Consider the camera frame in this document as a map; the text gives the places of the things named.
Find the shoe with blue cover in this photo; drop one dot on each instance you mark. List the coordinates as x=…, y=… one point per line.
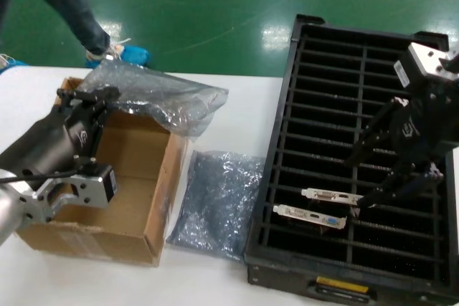
x=10, y=62
x=132, y=55

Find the bagged graphics card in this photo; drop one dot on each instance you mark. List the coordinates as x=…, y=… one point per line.
x=154, y=94

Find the brown cardboard box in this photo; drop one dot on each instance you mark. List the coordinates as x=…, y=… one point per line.
x=107, y=205

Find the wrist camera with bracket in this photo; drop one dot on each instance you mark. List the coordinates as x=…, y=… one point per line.
x=89, y=187
x=426, y=62

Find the graphics card with silver bracket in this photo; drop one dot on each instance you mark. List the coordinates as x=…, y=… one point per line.
x=330, y=195
x=308, y=215

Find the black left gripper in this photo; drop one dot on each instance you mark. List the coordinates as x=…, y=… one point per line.
x=46, y=141

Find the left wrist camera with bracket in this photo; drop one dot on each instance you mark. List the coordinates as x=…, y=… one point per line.
x=89, y=187

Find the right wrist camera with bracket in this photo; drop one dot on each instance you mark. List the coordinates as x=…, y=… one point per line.
x=426, y=62

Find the black slotted container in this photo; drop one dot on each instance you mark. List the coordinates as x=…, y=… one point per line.
x=297, y=105

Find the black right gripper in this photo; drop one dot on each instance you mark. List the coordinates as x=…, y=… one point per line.
x=423, y=123

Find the flat blue-grey antistatic bag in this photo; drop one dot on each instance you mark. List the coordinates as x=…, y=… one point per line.
x=215, y=205

